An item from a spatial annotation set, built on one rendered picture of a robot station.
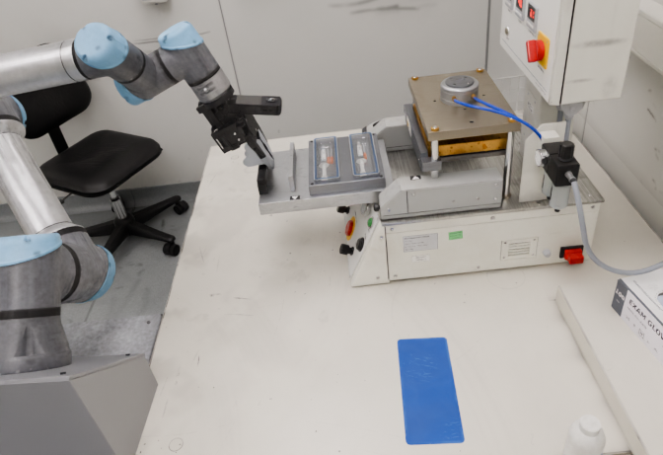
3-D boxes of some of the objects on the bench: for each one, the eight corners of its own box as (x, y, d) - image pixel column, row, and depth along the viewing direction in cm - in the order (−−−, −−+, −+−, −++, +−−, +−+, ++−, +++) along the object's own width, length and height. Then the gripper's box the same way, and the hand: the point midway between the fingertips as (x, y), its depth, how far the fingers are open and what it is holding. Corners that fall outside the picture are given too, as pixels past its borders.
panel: (343, 205, 152) (367, 148, 142) (350, 280, 128) (380, 219, 117) (336, 203, 152) (360, 146, 141) (341, 279, 127) (371, 217, 117)
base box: (537, 181, 152) (545, 124, 142) (595, 273, 121) (609, 211, 111) (343, 202, 154) (336, 149, 144) (352, 299, 123) (344, 240, 113)
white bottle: (552, 472, 88) (563, 418, 80) (572, 454, 90) (587, 401, 81) (578, 497, 84) (594, 445, 76) (600, 479, 86) (618, 425, 78)
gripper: (199, 95, 120) (251, 168, 132) (192, 113, 113) (247, 189, 125) (233, 78, 118) (282, 154, 130) (228, 96, 111) (280, 175, 122)
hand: (273, 162), depth 126 cm, fingers closed, pressing on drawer
